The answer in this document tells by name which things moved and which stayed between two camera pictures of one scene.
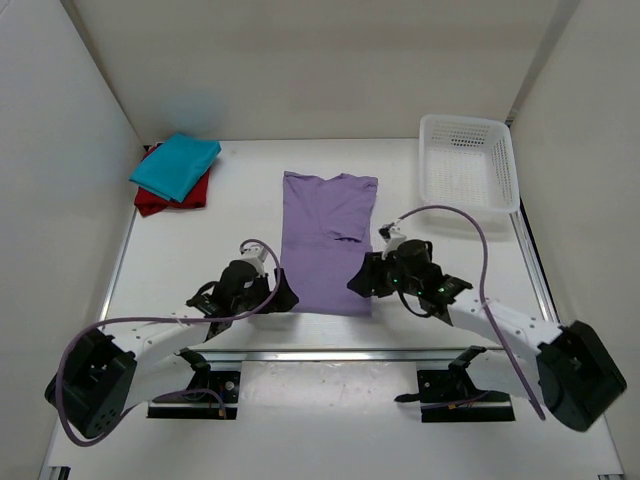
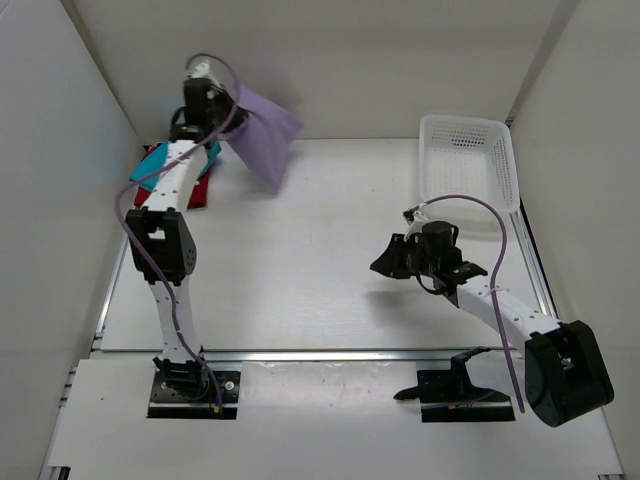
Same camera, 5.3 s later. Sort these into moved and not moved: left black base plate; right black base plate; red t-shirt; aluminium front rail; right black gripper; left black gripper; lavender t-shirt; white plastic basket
Moved: left black gripper; right black gripper; lavender t-shirt
Not moved: aluminium front rail; right black base plate; white plastic basket; red t-shirt; left black base plate
